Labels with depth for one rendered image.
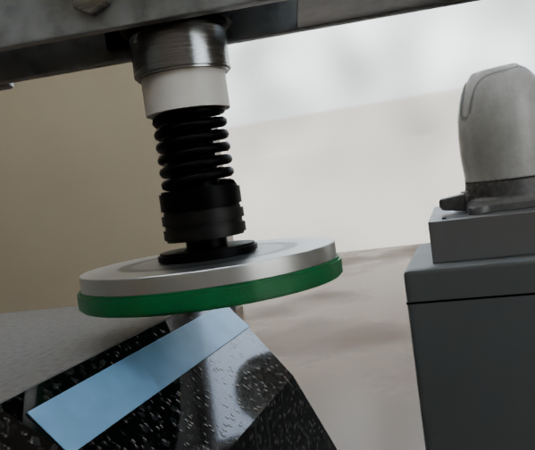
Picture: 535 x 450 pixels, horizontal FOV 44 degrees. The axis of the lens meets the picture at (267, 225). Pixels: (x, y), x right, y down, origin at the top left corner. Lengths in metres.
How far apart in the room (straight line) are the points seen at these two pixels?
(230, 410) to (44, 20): 0.34
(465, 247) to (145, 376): 0.83
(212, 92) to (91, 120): 5.67
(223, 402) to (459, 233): 0.77
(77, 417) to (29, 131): 6.12
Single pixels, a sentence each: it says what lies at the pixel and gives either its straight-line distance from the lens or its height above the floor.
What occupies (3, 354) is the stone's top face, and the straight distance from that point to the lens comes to 0.60.
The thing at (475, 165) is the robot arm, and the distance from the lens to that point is 1.34.
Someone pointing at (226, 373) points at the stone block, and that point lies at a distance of 0.62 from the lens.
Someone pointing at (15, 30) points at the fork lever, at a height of 1.12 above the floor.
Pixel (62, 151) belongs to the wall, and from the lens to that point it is 6.35.
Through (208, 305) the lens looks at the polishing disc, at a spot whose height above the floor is 0.90.
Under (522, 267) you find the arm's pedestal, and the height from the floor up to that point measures 0.79.
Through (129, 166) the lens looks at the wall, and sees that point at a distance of 6.01.
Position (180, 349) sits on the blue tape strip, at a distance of 0.60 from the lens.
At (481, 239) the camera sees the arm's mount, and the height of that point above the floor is 0.83.
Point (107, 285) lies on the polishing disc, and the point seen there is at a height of 0.92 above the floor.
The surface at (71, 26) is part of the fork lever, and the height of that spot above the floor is 1.12.
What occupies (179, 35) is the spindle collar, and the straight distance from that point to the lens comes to 0.53.
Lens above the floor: 0.98
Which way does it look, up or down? 3 degrees down
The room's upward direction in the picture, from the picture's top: 8 degrees counter-clockwise
